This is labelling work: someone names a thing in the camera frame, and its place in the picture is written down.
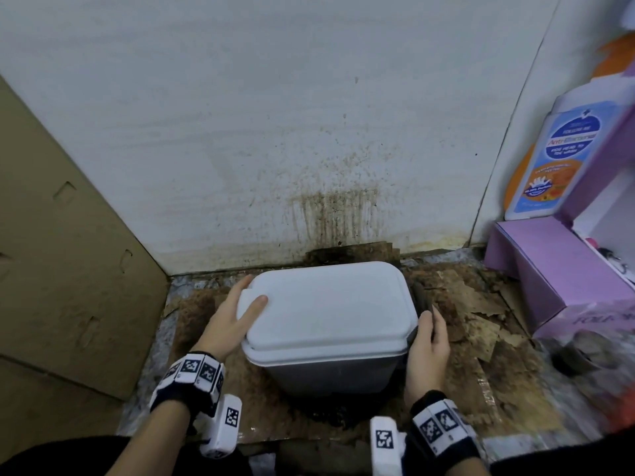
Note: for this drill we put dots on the person's left hand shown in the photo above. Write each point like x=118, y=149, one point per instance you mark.
x=221, y=332

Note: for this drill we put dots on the person's right hand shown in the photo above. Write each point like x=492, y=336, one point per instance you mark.
x=427, y=364

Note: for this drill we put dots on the person's right thumb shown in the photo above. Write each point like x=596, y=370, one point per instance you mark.
x=425, y=327

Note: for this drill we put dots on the person's left thumb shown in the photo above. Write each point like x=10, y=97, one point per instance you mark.
x=253, y=314

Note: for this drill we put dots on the white bin lid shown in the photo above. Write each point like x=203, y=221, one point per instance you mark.
x=332, y=312

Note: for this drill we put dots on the grey plastic bin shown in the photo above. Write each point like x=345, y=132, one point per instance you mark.
x=337, y=374

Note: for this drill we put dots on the person's right forearm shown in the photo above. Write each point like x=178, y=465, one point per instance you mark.
x=474, y=466

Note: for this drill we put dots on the person's left forearm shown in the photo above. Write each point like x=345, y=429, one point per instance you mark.
x=154, y=441

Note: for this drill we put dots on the soiled torn cardboard sheet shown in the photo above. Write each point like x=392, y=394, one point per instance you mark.
x=491, y=371

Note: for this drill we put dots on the black wrist band with markers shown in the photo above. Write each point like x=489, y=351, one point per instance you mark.
x=193, y=374
x=439, y=431

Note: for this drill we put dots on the purple cardboard box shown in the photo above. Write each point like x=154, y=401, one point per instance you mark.
x=555, y=262

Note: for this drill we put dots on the dark round container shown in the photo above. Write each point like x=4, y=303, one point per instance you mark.
x=583, y=354

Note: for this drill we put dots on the brown cardboard panel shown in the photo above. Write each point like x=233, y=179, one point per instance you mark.
x=64, y=272

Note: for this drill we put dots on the small black and white item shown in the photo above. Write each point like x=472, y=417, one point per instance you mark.
x=617, y=262

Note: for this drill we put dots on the white bottle with blue label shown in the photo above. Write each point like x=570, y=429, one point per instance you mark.
x=560, y=163

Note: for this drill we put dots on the red blurred object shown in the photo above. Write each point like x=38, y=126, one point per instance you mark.
x=624, y=408

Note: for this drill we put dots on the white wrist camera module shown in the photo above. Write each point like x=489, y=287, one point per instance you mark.
x=223, y=423
x=386, y=446

